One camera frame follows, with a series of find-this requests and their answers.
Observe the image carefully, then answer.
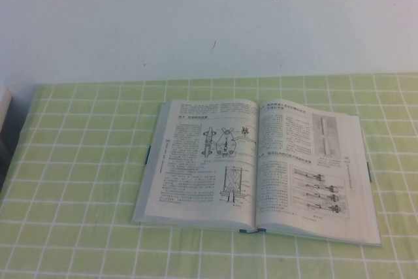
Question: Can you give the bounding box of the green checked tablecloth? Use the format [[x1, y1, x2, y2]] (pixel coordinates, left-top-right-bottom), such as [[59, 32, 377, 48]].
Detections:
[[0, 73, 418, 279]]

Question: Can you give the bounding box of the technical book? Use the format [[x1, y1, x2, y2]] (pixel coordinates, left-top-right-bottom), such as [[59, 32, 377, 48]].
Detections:
[[131, 97, 383, 248]]

